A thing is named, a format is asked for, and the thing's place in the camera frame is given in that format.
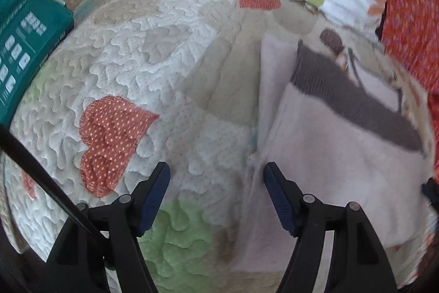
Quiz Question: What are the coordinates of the teal cardboard box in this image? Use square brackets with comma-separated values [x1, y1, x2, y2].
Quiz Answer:
[0, 0, 75, 129]

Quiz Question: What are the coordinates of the quilted heart patchwork blanket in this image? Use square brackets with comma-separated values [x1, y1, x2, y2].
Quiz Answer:
[0, 0, 433, 293]

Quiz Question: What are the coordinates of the orange dotted cloth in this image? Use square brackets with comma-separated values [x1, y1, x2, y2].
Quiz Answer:
[380, 0, 439, 184]

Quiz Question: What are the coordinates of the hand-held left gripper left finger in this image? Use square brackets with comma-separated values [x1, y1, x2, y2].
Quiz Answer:
[47, 162, 171, 293]

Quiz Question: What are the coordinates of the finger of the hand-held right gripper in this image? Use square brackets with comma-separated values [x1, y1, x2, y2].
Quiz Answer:
[421, 177, 438, 208]

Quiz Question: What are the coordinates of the black cable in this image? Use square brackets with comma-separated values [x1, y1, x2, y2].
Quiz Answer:
[0, 125, 108, 239]

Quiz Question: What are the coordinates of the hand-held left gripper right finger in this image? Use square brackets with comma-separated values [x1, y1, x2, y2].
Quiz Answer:
[263, 162, 400, 293]

